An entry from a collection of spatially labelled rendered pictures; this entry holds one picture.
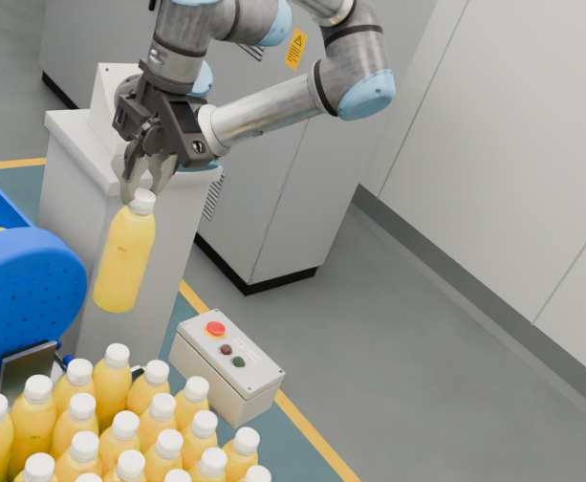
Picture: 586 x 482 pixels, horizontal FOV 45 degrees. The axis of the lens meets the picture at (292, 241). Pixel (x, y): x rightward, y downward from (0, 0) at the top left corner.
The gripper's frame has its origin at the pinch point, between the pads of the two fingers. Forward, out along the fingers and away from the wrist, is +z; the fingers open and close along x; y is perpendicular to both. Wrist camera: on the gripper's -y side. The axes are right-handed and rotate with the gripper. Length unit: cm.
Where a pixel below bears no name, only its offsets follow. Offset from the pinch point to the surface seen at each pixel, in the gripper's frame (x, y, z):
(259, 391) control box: -19.9, -22.5, 29.5
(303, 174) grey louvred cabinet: -159, 82, 65
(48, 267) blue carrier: 5.0, 11.5, 21.7
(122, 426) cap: 7.3, -18.9, 28.6
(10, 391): 11.1, 5.1, 43.5
